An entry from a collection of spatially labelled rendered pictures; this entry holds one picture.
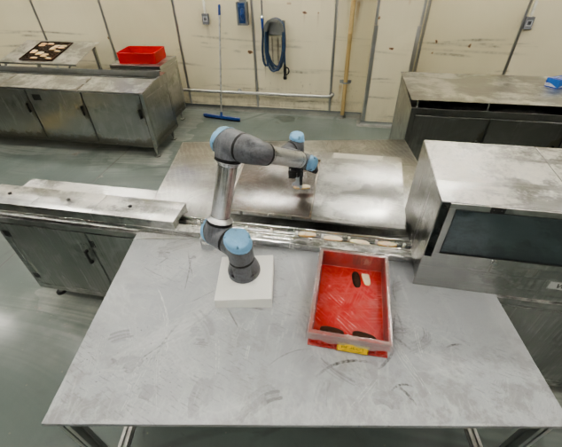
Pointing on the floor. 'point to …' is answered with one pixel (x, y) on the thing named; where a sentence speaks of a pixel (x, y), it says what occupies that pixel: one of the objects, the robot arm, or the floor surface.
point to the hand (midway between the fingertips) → (301, 184)
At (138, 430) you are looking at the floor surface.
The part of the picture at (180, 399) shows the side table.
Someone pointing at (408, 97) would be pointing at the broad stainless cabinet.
